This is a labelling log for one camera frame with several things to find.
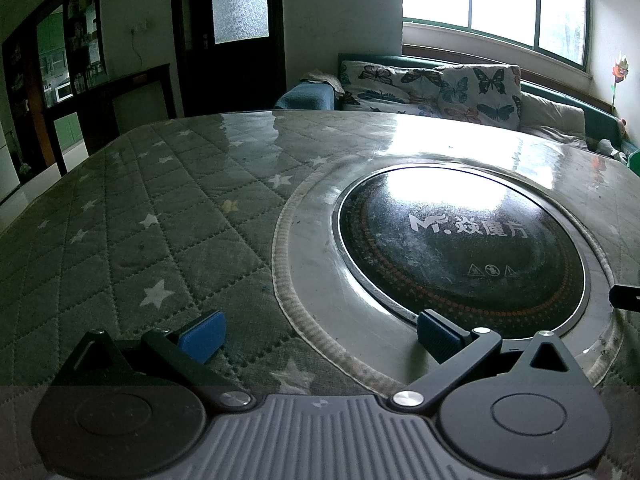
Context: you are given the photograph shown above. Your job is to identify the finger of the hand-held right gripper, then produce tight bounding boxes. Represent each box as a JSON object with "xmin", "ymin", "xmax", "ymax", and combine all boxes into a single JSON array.
[{"xmin": 609, "ymin": 284, "xmax": 640, "ymax": 312}]

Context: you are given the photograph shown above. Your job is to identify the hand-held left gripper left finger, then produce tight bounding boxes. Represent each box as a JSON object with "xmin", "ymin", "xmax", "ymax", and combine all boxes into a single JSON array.
[{"xmin": 64, "ymin": 309, "xmax": 257, "ymax": 411}]

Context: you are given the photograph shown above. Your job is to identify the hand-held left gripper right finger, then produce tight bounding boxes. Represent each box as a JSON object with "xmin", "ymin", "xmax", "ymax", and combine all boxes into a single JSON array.
[{"xmin": 390, "ymin": 309, "xmax": 588, "ymax": 413}]

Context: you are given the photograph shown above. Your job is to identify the round black induction cooktop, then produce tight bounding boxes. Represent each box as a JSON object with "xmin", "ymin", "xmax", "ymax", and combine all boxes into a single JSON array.
[{"xmin": 332, "ymin": 164, "xmax": 587, "ymax": 341}]

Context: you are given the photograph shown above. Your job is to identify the grey soft toy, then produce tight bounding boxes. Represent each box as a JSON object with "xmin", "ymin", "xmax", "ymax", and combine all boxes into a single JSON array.
[{"xmin": 595, "ymin": 137, "xmax": 626, "ymax": 161}]

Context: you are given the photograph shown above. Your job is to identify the teal sofa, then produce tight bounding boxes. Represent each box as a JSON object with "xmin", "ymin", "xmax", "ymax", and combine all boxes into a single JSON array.
[{"xmin": 274, "ymin": 54, "xmax": 640, "ymax": 176}]

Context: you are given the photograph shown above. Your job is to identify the beige cushion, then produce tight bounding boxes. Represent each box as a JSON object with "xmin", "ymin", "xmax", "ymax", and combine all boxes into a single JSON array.
[{"xmin": 515, "ymin": 92, "xmax": 588, "ymax": 148}]

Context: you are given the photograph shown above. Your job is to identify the colourful pinwheel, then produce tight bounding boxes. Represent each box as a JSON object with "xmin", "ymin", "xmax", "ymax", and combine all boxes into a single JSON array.
[{"xmin": 607, "ymin": 52, "xmax": 631, "ymax": 111}]

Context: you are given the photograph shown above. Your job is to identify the butterfly print pillow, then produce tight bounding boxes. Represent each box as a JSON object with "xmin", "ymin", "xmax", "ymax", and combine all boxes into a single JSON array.
[
  {"xmin": 339, "ymin": 60, "xmax": 446, "ymax": 118},
  {"xmin": 440, "ymin": 64, "xmax": 522, "ymax": 131}
]

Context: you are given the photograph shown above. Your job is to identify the dark door with frosted glass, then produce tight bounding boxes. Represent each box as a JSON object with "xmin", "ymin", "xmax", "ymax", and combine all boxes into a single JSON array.
[{"xmin": 170, "ymin": 0, "xmax": 287, "ymax": 118}]

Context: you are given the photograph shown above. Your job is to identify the blue blanket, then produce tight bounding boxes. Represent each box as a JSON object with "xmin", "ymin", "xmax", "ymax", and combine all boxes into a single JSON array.
[{"xmin": 274, "ymin": 82, "xmax": 336, "ymax": 112}]

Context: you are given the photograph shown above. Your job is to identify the beige towel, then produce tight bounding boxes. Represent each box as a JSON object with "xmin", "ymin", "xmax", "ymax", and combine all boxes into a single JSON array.
[{"xmin": 300, "ymin": 71, "xmax": 346, "ymax": 96}]

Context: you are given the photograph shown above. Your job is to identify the dark wooden display cabinet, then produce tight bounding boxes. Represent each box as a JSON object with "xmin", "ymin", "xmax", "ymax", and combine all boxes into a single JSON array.
[{"xmin": 2, "ymin": 0, "xmax": 108, "ymax": 173}]

